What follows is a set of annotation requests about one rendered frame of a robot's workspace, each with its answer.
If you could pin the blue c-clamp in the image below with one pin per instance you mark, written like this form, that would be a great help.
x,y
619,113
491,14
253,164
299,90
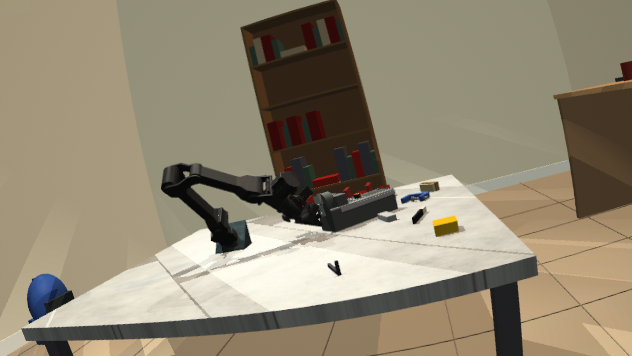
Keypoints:
x,y
421,196

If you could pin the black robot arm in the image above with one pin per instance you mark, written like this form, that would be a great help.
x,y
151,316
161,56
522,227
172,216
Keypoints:
x,y
248,188

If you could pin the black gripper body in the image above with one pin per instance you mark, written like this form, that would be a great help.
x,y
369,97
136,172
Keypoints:
x,y
291,209

